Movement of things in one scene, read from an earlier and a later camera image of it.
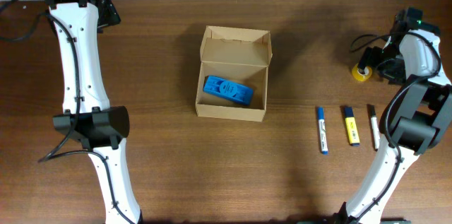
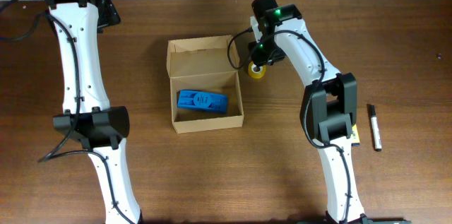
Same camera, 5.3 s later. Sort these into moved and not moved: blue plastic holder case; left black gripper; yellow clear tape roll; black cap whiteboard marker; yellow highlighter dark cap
Moved: blue plastic holder case; yellow clear tape roll
Not moved: left black gripper; black cap whiteboard marker; yellow highlighter dark cap
